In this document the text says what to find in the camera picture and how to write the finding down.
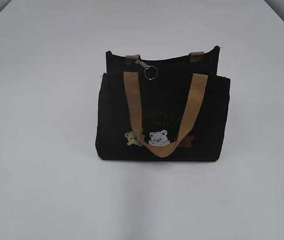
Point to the black canvas tote bag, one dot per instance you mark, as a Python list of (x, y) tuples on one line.
[(146, 105)]

